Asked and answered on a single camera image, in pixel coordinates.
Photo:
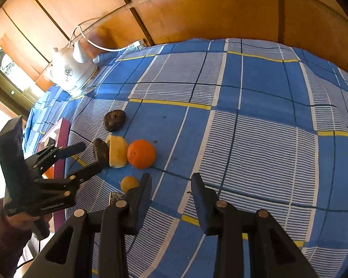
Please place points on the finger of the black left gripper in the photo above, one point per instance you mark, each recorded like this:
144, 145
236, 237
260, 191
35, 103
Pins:
101, 152
69, 151

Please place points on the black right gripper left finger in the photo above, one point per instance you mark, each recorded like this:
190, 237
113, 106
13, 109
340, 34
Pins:
125, 217

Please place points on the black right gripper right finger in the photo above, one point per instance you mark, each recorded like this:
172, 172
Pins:
221, 219

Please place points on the pale yellow fruit slice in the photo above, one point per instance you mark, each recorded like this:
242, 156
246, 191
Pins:
117, 151

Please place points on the dark brown round fruit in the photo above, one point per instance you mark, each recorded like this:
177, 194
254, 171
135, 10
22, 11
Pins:
114, 120

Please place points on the small yellow round fruit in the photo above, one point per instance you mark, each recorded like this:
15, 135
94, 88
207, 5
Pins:
128, 183

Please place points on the orange mandarin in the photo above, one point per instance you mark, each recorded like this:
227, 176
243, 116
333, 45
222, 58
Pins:
141, 154
49, 173

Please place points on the dark-skinned cut fruit chunk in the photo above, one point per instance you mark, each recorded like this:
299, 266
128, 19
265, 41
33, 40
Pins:
114, 197

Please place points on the person's left hand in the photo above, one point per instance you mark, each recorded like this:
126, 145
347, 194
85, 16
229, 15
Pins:
23, 221

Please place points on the pink-rimmed white tray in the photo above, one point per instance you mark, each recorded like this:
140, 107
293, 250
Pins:
57, 135

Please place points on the dark red left sleeve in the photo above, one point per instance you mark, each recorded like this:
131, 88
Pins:
12, 242

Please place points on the white ceramic electric kettle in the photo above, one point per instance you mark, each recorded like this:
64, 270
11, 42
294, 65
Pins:
71, 69

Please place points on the wooden framed glass door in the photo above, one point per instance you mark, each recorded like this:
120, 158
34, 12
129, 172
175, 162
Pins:
18, 92

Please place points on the blue plaid tablecloth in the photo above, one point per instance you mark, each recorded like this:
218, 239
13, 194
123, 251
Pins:
265, 125

